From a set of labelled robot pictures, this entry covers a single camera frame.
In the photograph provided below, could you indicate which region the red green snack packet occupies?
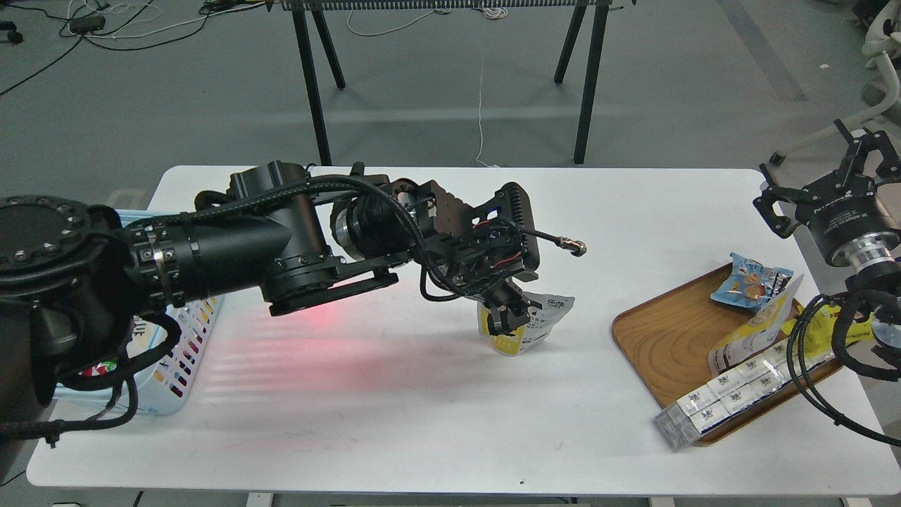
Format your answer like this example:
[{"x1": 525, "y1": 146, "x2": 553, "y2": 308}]
[{"x1": 78, "y1": 358, "x2": 119, "y2": 379}]

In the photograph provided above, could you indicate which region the white yellow standing snack pouch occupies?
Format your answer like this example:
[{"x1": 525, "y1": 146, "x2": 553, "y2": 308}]
[{"x1": 707, "y1": 275, "x2": 805, "y2": 376}]

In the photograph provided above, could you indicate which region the yellow cartoon snack packet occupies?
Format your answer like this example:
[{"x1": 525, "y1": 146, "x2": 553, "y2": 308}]
[{"x1": 802, "y1": 304, "x2": 874, "y2": 362}]

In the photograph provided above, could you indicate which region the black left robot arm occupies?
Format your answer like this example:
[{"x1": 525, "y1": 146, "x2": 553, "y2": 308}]
[{"x1": 2, "y1": 161, "x2": 541, "y2": 445}]

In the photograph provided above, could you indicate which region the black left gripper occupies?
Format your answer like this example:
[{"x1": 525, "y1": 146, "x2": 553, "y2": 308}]
[{"x1": 393, "y1": 179, "x2": 543, "y2": 336}]

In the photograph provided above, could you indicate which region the light blue plastic basket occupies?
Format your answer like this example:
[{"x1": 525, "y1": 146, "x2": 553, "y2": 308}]
[{"x1": 53, "y1": 209, "x2": 223, "y2": 416}]

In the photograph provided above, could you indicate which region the black power adapter with cables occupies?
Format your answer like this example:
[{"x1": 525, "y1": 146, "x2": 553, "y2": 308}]
[{"x1": 0, "y1": 0, "x2": 212, "y2": 96}]

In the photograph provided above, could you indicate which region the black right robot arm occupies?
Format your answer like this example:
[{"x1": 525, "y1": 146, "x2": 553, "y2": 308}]
[{"x1": 753, "y1": 120, "x2": 900, "y2": 447}]

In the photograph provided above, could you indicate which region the white orange snack bag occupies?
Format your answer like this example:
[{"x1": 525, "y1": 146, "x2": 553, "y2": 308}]
[{"x1": 131, "y1": 317, "x2": 158, "y2": 350}]

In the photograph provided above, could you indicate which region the yellow white nut snack pouch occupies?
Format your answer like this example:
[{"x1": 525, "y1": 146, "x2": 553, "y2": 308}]
[{"x1": 477, "y1": 291, "x2": 576, "y2": 357}]

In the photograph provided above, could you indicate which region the white office chair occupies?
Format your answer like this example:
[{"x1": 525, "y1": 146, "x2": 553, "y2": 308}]
[{"x1": 747, "y1": 1, "x2": 890, "y2": 156}]

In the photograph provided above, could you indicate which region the round-cornered wooden tray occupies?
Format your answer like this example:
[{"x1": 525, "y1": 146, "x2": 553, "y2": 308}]
[{"x1": 612, "y1": 265, "x2": 802, "y2": 410}]

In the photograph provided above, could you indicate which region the white cable on floor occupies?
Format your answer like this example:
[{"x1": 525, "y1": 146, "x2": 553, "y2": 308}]
[{"x1": 347, "y1": 0, "x2": 509, "y2": 168}]

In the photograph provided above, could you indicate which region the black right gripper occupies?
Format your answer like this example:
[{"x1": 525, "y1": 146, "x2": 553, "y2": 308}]
[{"x1": 752, "y1": 118, "x2": 901, "y2": 267}]

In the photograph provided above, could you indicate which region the black trestle table frame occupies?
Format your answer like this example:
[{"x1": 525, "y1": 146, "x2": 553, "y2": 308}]
[{"x1": 273, "y1": 1, "x2": 637, "y2": 165}]

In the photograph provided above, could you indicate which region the blue cookie snack packet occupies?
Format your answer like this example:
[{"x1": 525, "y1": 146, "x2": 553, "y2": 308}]
[{"x1": 710, "y1": 251, "x2": 794, "y2": 313}]

